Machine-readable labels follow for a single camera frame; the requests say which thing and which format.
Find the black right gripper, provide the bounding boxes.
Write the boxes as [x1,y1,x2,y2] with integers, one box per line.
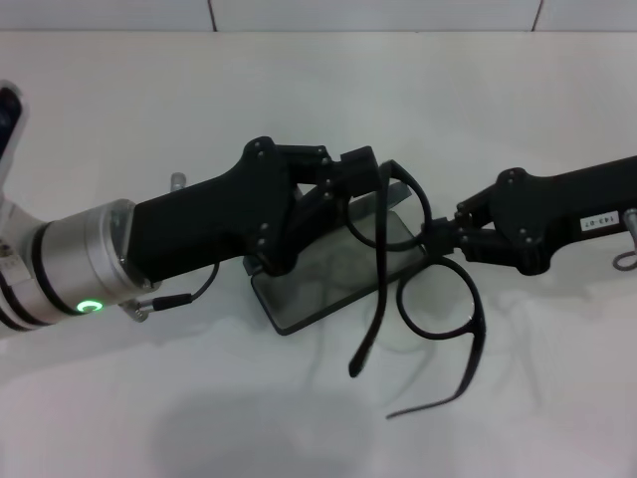
[421,154,637,277]

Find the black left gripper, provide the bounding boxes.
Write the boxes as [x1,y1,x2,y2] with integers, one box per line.
[126,133,350,295]

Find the black glasses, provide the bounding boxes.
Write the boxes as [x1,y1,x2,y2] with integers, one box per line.
[346,158,487,421]

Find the black glasses case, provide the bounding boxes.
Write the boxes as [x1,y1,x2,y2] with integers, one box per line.
[243,181,428,337]

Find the right gripper cable with plug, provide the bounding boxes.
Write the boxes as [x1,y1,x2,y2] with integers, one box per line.
[613,208,637,274]

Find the gripper cable with plug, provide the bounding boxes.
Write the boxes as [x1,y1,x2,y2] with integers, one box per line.
[613,208,637,274]
[121,172,221,321]

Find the left gripper cable with plug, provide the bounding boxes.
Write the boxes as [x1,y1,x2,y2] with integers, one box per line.
[121,172,221,321]

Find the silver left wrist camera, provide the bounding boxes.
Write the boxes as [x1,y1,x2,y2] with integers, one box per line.
[0,79,33,193]

